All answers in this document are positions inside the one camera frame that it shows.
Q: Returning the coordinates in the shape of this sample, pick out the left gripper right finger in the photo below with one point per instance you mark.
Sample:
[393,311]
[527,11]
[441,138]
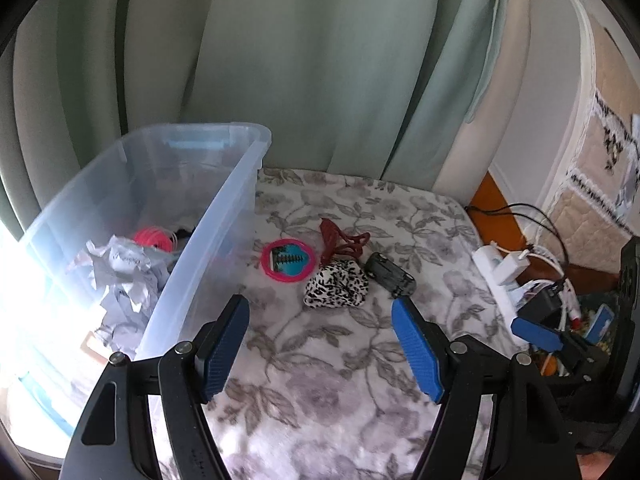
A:
[450,374]

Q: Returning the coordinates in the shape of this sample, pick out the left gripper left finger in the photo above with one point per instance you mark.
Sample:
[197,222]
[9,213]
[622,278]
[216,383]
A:
[190,375]

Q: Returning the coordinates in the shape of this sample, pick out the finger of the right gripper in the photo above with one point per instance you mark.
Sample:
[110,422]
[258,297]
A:
[540,336]

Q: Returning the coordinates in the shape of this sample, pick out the white paper ball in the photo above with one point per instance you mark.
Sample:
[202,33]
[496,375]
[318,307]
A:
[130,279]

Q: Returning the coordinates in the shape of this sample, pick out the leopard print scrunchie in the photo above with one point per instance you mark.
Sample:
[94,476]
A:
[340,284]

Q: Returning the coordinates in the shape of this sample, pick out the pink hair roller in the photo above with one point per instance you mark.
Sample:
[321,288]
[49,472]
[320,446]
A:
[156,237]

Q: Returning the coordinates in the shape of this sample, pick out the pink round pocket mirror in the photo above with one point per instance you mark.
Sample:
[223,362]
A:
[288,260]

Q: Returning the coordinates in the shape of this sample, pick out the black power adapter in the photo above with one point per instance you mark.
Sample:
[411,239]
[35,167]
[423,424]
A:
[545,307]

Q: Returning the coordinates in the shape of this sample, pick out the white charger plug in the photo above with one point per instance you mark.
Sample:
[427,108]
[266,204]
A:
[511,267]

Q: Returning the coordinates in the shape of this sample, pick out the white power strip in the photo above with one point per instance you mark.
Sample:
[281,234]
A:
[511,297]

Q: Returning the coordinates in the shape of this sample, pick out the black hair claw clip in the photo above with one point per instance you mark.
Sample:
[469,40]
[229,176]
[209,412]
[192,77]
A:
[389,275]

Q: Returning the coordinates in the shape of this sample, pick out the floral grey blanket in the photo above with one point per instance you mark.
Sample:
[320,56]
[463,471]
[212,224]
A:
[326,393]

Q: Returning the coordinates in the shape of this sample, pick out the clear plastic storage bin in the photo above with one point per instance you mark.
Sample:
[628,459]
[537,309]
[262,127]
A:
[197,181]

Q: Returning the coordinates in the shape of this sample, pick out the white quilted mattress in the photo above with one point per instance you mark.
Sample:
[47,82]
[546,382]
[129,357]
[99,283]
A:
[571,147]

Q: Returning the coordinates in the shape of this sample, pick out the green curtain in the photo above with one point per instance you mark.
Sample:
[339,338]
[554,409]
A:
[369,88]

